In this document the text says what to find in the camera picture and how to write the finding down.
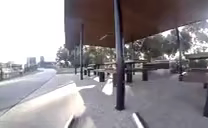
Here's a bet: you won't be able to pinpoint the row of trees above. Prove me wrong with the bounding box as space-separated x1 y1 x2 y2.
55 19 208 72

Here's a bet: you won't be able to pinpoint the building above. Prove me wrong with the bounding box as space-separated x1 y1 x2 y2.
38 55 58 70

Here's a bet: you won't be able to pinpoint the brown roofed shelter, dark posts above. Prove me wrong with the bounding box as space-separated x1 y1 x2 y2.
64 0 208 112

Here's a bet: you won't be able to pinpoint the robot's own part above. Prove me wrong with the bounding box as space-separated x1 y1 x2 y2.
131 112 146 128
64 114 76 128

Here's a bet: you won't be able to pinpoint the grey asphalt path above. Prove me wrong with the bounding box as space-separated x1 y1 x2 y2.
0 68 58 115

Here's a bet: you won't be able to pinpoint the pale buildings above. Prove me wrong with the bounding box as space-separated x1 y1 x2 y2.
0 56 38 83

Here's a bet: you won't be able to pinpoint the large picnic table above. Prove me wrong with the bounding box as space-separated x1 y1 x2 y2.
182 51 208 118

